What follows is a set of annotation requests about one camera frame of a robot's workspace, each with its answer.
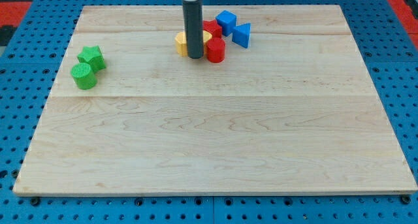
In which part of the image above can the red star block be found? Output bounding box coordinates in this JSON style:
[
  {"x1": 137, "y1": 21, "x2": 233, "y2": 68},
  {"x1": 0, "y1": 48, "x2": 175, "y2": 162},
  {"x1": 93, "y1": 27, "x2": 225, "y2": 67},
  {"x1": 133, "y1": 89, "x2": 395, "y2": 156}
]
[{"x1": 203, "y1": 20, "x2": 223, "y2": 38}]

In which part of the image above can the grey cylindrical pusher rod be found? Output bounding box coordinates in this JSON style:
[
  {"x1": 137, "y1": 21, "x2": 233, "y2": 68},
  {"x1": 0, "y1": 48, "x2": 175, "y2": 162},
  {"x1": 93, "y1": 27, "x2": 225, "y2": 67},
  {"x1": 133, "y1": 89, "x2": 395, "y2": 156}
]
[{"x1": 182, "y1": 0, "x2": 204, "y2": 59}]

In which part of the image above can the light wooden board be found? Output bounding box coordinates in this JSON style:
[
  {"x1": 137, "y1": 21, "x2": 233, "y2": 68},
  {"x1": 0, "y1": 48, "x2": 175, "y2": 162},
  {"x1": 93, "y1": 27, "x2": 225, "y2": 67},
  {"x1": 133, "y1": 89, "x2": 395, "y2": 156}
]
[{"x1": 14, "y1": 5, "x2": 417, "y2": 197}]

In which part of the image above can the green star block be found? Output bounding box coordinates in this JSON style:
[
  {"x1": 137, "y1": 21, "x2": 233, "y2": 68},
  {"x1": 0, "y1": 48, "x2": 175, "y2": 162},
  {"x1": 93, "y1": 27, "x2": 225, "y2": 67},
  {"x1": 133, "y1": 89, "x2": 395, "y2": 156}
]
[{"x1": 77, "y1": 46, "x2": 106, "y2": 73}]

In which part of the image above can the blue cube block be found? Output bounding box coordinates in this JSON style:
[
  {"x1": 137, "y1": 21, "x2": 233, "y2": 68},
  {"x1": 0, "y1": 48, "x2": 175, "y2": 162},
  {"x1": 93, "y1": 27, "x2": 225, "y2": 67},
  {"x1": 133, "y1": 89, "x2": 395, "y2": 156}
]
[{"x1": 216, "y1": 10, "x2": 237, "y2": 37}]

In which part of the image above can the blue triangle block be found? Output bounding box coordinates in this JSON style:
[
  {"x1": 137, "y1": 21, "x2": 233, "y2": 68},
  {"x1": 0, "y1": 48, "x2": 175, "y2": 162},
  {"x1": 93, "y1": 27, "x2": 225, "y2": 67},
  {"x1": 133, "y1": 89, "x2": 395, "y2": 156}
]
[{"x1": 232, "y1": 23, "x2": 251, "y2": 48}]

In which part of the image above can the red cylinder block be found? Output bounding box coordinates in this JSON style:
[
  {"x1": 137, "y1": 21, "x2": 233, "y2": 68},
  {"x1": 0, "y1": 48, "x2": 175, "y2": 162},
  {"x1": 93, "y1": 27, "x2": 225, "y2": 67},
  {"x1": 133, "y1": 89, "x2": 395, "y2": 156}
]
[{"x1": 206, "y1": 37, "x2": 226, "y2": 63}]

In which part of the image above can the green cylinder block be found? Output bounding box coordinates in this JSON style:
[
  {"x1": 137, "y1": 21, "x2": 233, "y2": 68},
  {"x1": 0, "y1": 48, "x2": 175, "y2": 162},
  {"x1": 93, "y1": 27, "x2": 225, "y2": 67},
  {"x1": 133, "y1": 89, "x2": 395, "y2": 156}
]
[{"x1": 71, "y1": 63, "x2": 97, "y2": 90}]

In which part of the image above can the yellow block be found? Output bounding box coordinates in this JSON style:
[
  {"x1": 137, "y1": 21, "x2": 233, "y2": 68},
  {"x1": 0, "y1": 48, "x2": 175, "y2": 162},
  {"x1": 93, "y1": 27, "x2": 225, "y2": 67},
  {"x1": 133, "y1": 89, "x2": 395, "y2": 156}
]
[{"x1": 174, "y1": 31, "x2": 212, "y2": 57}]

